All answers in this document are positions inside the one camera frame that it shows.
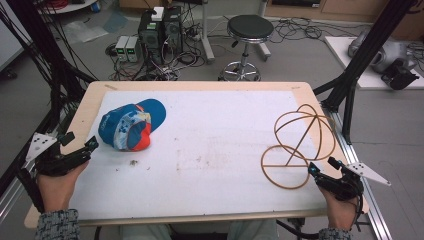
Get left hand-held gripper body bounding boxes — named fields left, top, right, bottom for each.
left=24, top=132, right=93, bottom=178

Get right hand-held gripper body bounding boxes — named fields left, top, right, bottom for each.
left=314, top=161, right=392, bottom=202

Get wooden hoop hat stand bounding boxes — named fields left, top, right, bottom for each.
left=260, top=103, right=337, bottom=190

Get blue and orange cap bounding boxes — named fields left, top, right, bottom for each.
left=97, top=98, right=167, bottom=153

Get person's left hand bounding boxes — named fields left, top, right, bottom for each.
left=35, top=159, right=90, bottom=213

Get person's right hand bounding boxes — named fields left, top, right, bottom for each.
left=318, top=185, right=363, bottom=232

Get grey power supply unit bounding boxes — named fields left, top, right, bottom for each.
left=125, top=35, right=142, bottom=64
left=114, top=35, right=130, bottom=63

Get black device on platform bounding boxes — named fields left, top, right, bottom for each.
left=380, top=59, right=420, bottom=91

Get clear plastic sheet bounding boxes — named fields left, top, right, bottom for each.
left=63, top=19, right=110, bottom=44

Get white table mat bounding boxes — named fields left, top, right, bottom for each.
left=68, top=90, right=329, bottom=221

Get white floor platform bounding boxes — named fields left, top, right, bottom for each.
left=323, top=35, right=424, bottom=91

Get black computer tower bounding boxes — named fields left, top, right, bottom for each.
left=138, top=9, right=165, bottom=66
left=162, top=6, right=184, bottom=56

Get light wooden table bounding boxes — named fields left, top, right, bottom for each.
left=23, top=80, right=370, bottom=230

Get grey machine housing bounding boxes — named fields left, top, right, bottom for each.
left=347, top=31, right=418, bottom=74

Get white round table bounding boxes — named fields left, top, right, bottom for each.
left=36, top=0, right=98, bottom=15

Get small white box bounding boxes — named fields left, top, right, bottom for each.
left=151, top=6, right=165, bottom=23

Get black round stool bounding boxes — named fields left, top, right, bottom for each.
left=218, top=14, right=275, bottom=82

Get grey desk leg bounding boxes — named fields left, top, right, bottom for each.
left=199, top=0, right=216, bottom=65

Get aluminium rail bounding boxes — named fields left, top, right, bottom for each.
left=328, top=109, right=393, bottom=240

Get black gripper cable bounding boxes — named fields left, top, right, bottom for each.
left=353, top=194, right=366, bottom=233

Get black frame post with cables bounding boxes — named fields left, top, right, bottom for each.
left=0, top=0, right=98, bottom=198

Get electronics boxes with cables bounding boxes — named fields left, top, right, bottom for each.
left=106, top=19, right=209, bottom=82

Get black floor cables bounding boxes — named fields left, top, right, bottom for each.
left=269, top=16, right=324, bottom=45

